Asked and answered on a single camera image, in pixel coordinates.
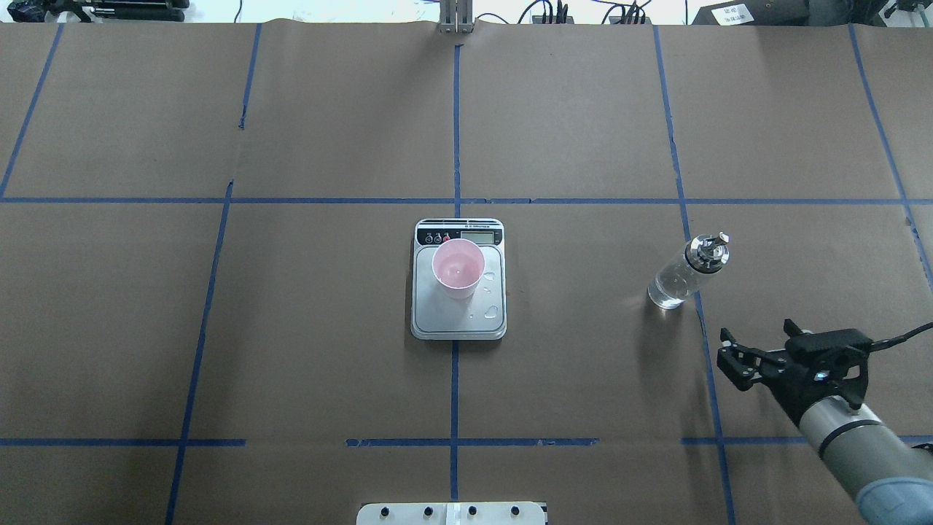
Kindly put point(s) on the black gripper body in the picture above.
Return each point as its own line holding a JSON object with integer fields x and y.
{"x": 799, "y": 388}

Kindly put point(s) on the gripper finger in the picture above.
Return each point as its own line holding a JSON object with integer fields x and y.
{"x": 794, "y": 333}
{"x": 745, "y": 367}

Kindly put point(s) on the clear glass sauce bottle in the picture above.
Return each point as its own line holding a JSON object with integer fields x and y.
{"x": 702, "y": 258}

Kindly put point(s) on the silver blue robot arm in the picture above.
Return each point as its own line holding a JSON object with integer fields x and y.
{"x": 889, "y": 481}

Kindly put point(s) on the silver digital kitchen scale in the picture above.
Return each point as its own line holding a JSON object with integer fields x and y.
{"x": 436, "y": 316}

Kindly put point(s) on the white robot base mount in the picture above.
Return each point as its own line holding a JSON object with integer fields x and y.
{"x": 495, "y": 512}

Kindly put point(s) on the aluminium frame post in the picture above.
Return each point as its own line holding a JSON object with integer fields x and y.
{"x": 456, "y": 17}

